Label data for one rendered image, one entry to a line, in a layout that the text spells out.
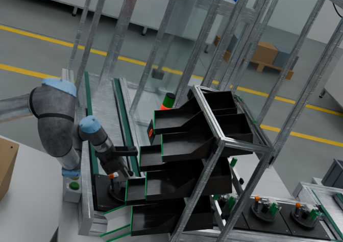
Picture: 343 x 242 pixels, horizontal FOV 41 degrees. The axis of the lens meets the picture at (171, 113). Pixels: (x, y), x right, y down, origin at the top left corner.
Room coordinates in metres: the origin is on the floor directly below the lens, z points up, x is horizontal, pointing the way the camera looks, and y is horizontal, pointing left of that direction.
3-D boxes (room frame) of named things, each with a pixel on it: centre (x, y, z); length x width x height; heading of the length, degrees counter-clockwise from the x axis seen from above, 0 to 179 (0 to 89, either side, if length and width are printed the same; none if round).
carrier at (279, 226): (1.98, -0.62, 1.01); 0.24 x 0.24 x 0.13; 22
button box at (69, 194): (1.69, 0.30, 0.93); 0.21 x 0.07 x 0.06; 22
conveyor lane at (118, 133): (1.98, 0.16, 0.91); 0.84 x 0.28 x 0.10; 22
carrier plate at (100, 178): (1.69, 0.07, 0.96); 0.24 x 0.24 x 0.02; 22
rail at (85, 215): (1.89, 0.31, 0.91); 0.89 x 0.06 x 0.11; 22
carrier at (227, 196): (1.89, -0.39, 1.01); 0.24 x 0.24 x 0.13; 22
